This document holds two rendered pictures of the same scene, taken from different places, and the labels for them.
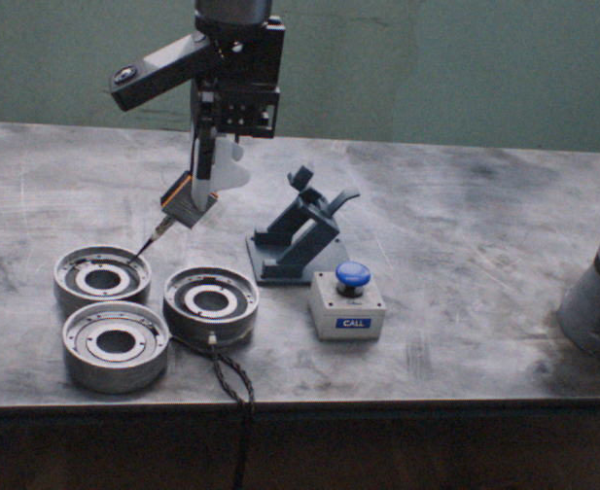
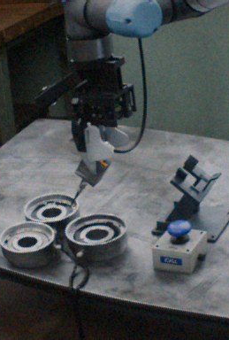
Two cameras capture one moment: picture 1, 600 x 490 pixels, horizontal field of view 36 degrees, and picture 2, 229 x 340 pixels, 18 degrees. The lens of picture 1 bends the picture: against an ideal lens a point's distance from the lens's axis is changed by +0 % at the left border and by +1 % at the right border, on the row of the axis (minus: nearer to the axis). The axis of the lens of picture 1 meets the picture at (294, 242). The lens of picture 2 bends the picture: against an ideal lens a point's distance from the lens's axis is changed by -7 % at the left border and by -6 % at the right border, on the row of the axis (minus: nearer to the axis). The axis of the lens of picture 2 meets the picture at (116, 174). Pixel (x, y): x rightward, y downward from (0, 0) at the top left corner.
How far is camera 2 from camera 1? 78 cm
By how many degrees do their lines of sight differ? 41
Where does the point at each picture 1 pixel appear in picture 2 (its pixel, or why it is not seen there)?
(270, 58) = (110, 79)
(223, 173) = (96, 149)
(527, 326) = not seen: outside the picture
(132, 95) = (41, 101)
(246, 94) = (95, 99)
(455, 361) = (224, 292)
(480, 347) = not seen: outside the picture
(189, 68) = (65, 85)
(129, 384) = (19, 262)
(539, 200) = not seen: outside the picture
